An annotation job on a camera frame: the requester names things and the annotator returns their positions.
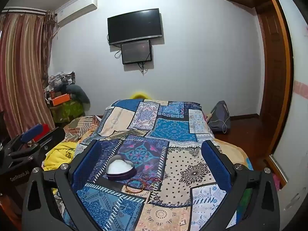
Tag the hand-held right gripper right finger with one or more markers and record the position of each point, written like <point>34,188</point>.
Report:
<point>215,167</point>

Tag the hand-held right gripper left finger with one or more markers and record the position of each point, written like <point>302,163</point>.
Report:
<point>86,164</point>

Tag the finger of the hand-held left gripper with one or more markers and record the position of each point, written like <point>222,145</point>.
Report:
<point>51,138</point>
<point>31,132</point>

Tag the heart-shaped jewelry box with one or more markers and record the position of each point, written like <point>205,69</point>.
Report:
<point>120,169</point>

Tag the red cloth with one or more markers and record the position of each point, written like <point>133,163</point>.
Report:
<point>44,130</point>

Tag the yellow cloth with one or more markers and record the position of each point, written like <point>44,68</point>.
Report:
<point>57,155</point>

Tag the beige orange blanket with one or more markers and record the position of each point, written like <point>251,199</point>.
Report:
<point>234,152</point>

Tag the striped brown blanket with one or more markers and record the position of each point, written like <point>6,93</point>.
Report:
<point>79,126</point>

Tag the green patterned cloth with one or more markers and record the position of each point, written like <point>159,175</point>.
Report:
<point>68,112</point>

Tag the orange box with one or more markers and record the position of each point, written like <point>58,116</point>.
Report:
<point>60,99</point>

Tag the grey bag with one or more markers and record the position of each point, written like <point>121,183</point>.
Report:
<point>219,118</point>

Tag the dark grey garment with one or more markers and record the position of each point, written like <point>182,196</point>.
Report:
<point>79,93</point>

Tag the striped red curtain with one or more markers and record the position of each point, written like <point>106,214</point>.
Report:
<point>24,77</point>

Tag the pile of clutter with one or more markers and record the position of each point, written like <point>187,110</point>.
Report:
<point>59,81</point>

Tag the blue patchwork blanket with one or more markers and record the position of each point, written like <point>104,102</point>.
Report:
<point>154,149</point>

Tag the yellow plastic object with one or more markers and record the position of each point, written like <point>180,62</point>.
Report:
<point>139,95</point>

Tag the white wardrobe door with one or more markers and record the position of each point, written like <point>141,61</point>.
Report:
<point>298,125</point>

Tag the wooden door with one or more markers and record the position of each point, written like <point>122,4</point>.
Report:
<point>274,77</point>

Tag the white air conditioner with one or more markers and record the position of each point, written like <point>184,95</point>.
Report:
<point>77,10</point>

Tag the small black wall screen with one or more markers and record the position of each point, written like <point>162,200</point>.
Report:
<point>136,52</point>

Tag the white curtain rail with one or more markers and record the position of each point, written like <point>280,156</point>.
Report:
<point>24,10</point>

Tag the black wall television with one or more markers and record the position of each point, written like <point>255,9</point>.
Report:
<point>134,26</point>

